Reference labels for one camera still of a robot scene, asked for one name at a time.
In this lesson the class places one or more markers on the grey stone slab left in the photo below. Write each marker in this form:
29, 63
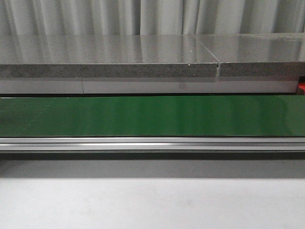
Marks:
110, 56

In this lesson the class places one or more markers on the grey stone slab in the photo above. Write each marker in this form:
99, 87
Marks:
257, 55
110, 56

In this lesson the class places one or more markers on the green conveyor belt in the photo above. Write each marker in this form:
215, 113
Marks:
190, 115

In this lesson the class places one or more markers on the grey stone slab right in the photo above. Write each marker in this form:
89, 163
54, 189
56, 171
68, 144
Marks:
257, 55

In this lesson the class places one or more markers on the red object at right edge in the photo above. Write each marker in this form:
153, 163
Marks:
301, 88

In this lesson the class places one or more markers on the grey curtain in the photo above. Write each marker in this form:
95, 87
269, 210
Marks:
144, 17

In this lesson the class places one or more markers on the aluminium conveyor side rail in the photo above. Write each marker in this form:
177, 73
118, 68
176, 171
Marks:
152, 143

